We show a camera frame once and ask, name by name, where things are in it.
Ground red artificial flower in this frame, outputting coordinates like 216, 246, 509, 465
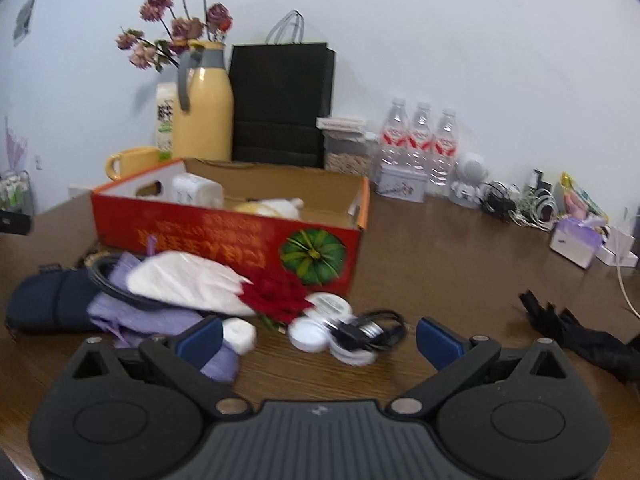
239, 272, 313, 333

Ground white milk carton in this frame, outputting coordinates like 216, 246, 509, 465
154, 82, 176, 153

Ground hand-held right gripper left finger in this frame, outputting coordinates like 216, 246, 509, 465
70, 316, 256, 420

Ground wall picture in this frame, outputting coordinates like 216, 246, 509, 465
12, 0, 41, 48

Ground black charger with cable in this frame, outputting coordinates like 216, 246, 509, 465
327, 310, 406, 351

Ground white plastic bag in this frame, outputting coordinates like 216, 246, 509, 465
126, 251, 257, 317

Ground small white box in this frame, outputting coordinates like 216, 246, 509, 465
597, 225, 640, 267

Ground yellow soft item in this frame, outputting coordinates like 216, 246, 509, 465
232, 197, 305, 220

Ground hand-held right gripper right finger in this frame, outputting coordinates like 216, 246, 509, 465
387, 316, 571, 418

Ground small rack with bottles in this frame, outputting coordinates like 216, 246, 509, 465
0, 169, 36, 216

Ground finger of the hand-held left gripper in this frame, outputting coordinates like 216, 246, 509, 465
0, 211, 34, 236

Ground yellow thermos jug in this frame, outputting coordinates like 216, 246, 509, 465
171, 42, 235, 162

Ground dried rose bouquet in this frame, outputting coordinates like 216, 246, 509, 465
116, 0, 234, 72

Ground white tin box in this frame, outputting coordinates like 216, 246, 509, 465
375, 164, 428, 204

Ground purple tissue box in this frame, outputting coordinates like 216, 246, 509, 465
549, 217, 603, 270

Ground white tissue pack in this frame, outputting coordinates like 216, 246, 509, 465
171, 172, 225, 208

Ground clear seed container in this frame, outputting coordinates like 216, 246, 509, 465
316, 116, 378, 173

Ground colourful snack packet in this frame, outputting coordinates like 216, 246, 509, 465
560, 172, 608, 223

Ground red cardboard box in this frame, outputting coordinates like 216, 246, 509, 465
91, 157, 371, 296

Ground purple wall decoration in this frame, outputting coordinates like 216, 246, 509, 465
4, 115, 28, 171

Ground white round lid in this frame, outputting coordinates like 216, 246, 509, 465
327, 332, 381, 365
287, 316, 333, 353

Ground clear water bottle red label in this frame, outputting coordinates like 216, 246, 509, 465
427, 107, 460, 197
378, 97, 411, 171
407, 101, 433, 168

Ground tangled white cables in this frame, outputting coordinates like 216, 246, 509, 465
507, 182, 558, 231

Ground yellow mug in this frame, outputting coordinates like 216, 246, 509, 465
105, 146, 161, 182

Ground white charging cable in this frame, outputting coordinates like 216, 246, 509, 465
616, 260, 640, 318

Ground black power adapter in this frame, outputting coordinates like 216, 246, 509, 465
477, 181, 518, 221

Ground black paper bag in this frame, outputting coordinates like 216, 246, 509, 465
228, 10, 337, 170

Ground small black box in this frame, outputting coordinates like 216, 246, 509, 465
527, 169, 551, 196

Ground black glove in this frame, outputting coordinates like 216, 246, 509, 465
518, 290, 640, 386

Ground navy fabric pouch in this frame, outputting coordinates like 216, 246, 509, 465
6, 264, 108, 335

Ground purple knit pouch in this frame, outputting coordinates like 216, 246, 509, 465
87, 252, 241, 386

